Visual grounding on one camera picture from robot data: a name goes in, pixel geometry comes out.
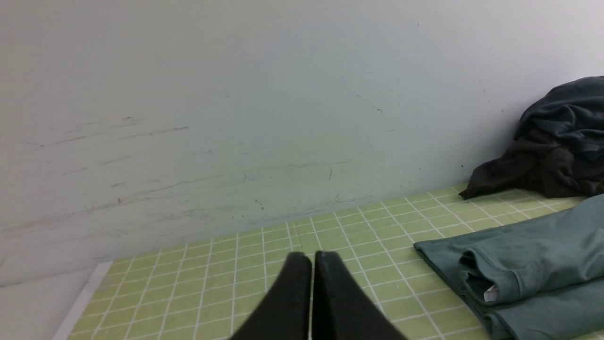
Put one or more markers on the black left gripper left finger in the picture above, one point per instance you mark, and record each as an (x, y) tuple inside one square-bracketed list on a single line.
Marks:
[(283, 314)]

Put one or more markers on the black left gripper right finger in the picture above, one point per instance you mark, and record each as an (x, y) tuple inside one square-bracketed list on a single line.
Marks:
[(340, 308)]

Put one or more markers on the green long-sleeve shirt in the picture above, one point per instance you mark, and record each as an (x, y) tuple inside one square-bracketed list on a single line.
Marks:
[(538, 279)]

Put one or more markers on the green checkered tablecloth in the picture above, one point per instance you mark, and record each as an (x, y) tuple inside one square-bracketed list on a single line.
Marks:
[(205, 290)]

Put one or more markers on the dark brown crumpled garment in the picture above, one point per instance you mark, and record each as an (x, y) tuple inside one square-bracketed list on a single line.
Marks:
[(538, 162)]

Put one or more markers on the dark teal crumpled garment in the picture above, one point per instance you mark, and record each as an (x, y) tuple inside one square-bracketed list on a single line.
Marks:
[(573, 113)]

